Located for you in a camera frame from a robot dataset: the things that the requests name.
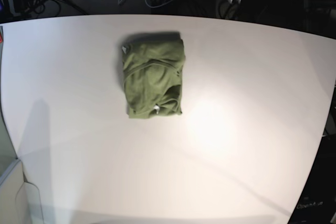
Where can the white ID label tag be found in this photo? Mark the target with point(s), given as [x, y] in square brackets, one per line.
[157, 109]

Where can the white side cabinet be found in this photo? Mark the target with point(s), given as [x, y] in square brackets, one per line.
[20, 200]

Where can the black OpenArm base box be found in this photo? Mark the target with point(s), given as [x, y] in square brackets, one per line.
[317, 201]

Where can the green T-shirt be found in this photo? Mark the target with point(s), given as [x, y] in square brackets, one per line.
[152, 65]

